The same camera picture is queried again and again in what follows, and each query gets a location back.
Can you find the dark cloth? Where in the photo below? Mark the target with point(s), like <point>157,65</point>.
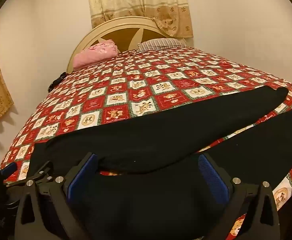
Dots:
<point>57,81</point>

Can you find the red checked printed blanket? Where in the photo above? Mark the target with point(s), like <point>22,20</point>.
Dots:
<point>146,85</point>

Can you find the cream and brown headboard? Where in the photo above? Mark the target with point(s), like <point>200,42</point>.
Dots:
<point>91,33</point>

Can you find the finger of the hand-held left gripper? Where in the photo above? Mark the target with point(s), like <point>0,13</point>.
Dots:
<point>9,168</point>
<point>40,171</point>

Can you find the pink pillow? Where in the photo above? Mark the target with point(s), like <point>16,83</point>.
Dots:
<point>93,53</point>

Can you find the striped pillow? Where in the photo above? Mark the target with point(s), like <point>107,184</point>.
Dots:
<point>158,43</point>

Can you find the black pants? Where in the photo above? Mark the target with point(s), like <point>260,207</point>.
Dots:
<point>161,155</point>

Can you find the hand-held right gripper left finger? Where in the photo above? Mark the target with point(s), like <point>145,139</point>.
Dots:
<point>82,177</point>

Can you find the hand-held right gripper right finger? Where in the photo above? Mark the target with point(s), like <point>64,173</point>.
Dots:
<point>212,175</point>

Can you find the beige patterned window curtain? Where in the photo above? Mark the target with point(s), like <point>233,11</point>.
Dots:
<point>141,2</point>

